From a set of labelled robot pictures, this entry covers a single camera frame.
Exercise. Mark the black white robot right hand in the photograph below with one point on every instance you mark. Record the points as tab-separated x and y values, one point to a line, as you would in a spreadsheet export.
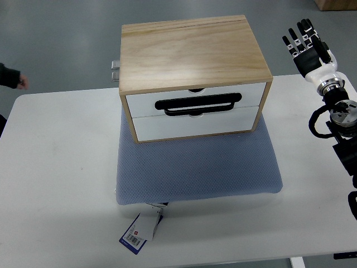
313	58

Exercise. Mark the person hand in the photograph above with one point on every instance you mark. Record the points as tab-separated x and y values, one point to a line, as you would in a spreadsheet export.
23	82

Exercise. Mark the white drawer black handle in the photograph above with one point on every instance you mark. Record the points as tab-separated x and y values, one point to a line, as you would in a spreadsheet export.
154	104

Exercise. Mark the dark sleeve forearm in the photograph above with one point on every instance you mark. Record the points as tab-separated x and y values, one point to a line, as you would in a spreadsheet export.
9	77

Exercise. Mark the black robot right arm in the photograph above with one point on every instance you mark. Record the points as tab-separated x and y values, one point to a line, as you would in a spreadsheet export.
341	123

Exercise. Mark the wooden drawer cabinet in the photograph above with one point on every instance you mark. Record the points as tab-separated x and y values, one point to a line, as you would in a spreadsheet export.
190	55

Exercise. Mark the white lower drawer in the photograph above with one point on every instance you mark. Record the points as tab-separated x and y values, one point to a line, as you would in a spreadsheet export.
166	127

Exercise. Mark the cardboard box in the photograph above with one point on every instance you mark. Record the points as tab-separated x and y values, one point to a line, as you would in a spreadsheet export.
336	5

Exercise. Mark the metal clamp lower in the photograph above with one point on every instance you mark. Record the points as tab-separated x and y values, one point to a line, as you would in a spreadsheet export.
115	76

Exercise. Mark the metal clamp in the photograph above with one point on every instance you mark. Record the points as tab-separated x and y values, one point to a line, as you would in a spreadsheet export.
115	65
115	76

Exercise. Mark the metal clamp upper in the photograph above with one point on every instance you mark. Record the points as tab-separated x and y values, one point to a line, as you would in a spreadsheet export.
115	65

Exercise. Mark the blue mesh cushion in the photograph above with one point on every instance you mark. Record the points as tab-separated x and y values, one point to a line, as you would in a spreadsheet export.
196	168

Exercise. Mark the white and blue product tag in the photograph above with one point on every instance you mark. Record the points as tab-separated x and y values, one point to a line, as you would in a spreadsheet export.
143	228

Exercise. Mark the black table control panel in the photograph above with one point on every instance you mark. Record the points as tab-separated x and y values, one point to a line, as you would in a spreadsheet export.
345	255

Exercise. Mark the white table leg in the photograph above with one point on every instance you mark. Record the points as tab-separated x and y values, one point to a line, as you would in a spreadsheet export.
297	262

